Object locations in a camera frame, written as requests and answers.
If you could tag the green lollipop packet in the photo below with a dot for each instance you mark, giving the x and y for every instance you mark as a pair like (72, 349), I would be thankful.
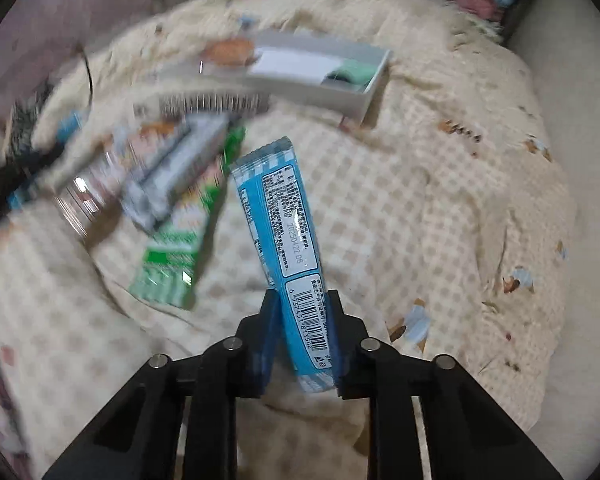
(175, 255)

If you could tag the pink curtain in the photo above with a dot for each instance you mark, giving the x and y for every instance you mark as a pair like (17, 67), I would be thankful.
(80, 15)

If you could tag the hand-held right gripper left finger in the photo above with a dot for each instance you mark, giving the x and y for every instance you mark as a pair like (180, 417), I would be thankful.
(269, 345)

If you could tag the pink clothes pile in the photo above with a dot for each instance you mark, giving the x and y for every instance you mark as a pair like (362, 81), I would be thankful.
(475, 2)

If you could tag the black white striped cloth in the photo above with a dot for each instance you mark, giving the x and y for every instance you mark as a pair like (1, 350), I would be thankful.
(27, 125)

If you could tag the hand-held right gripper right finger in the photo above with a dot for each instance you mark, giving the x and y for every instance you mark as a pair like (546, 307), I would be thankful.
(336, 345)

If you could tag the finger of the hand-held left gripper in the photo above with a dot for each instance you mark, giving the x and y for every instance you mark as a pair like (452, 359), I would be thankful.
(30, 166)

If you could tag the orange bread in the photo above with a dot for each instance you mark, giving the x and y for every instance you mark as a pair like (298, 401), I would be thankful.
(227, 52)

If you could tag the green hand cream tube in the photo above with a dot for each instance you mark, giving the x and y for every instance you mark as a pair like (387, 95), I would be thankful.
(355, 74)

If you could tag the white cardboard box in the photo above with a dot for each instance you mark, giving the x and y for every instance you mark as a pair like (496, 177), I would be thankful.
(300, 87)

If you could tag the orange lollipop packet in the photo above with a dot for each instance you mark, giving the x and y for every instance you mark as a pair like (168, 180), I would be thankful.
(100, 180)

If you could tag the dark glitter hair claw clip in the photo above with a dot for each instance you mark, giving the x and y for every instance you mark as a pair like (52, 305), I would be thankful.
(215, 101)

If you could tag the black and white snack packet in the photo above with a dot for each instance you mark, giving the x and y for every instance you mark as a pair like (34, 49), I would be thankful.
(175, 175)

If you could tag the black headboard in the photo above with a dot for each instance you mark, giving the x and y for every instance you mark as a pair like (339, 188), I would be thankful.
(522, 12)

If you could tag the blue snack packet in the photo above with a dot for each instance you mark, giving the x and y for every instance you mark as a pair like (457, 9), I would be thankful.
(280, 220)

